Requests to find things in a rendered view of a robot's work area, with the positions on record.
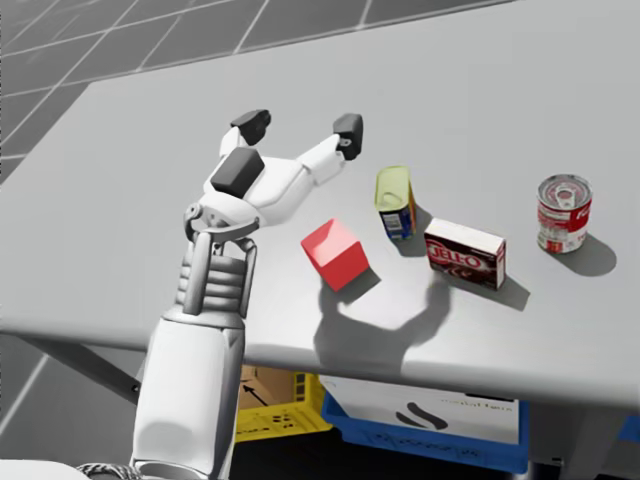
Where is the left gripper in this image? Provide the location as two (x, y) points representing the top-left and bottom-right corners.
(201, 108), (365, 230)

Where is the red cube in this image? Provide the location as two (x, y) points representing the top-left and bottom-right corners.
(299, 217), (370, 292)

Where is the green and blue rectangular can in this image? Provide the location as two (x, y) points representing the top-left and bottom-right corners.
(374, 165), (418, 243)

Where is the red and white carton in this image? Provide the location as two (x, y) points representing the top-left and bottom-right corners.
(423, 217), (507, 292)

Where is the brown box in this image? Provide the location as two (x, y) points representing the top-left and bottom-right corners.
(238, 364), (297, 412)

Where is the yellow box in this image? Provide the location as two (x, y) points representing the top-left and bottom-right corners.
(234, 371), (334, 444)

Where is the red and white can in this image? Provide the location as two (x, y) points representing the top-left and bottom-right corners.
(536, 173), (595, 255)

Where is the white box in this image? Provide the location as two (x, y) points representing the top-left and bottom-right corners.
(319, 374), (522, 447)

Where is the blue box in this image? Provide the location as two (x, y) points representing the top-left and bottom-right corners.
(319, 387), (532, 476)

